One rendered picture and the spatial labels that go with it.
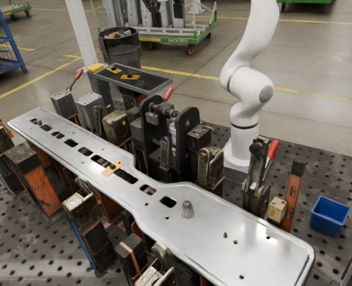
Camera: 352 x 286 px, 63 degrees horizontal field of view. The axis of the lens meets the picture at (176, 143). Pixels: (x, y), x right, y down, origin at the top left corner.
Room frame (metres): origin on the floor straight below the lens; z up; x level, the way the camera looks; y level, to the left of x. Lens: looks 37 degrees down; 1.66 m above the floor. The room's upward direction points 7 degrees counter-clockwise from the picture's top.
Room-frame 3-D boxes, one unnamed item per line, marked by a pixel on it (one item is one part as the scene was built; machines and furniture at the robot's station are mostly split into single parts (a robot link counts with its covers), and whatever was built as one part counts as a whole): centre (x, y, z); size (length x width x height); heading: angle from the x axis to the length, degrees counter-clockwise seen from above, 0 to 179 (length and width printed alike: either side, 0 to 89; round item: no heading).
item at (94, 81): (1.36, 0.34, 0.92); 0.08 x 0.08 x 0.44; 45
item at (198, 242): (0.78, 0.25, 1.00); 1.38 x 0.22 x 0.02; 45
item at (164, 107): (0.85, 0.02, 0.94); 0.18 x 0.13 x 0.49; 45
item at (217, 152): (0.70, -0.11, 0.88); 0.11 x 0.09 x 0.37; 135
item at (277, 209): (0.48, -0.24, 0.88); 0.04 x 0.04 x 0.36; 45
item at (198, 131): (0.77, -0.08, 0.91); 0.07 x 0.05 x 0.42; 135
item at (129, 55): (3.59, 0.53, 0.36); 0.54 x 0.50 x 0.73; 144
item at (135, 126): (0.93, 0.12, 0.89); 0.13 x 0.11 x 0.38; 135
